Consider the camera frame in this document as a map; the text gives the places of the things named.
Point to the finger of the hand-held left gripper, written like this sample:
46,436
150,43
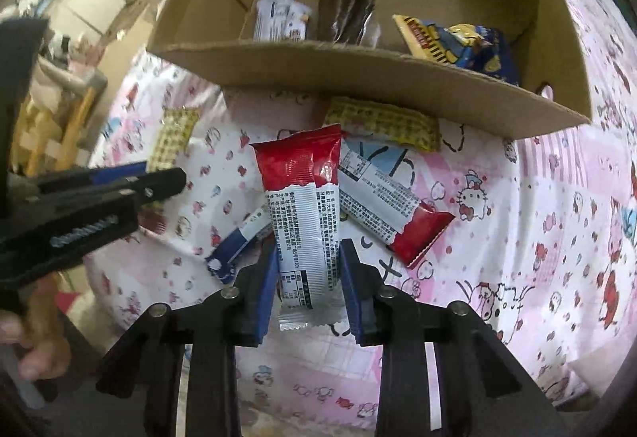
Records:
114,175
164,183

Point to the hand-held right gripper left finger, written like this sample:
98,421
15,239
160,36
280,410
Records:
266,287

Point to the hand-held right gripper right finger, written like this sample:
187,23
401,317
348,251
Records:
356,297

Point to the yellow wafer packet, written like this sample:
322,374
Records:
383,123
174,138

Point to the blue and white snack packet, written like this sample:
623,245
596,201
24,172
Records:
239,243
278,16

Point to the red and white snack packet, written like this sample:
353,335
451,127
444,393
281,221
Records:
393,213
303,218

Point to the brown cardboard box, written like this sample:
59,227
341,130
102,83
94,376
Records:
348,68

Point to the dark brown snack packet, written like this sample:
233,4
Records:
348,9

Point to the yellow and blue chips bag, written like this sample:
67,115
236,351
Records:
438,38

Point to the person's left hand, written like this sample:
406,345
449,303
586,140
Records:
40,360

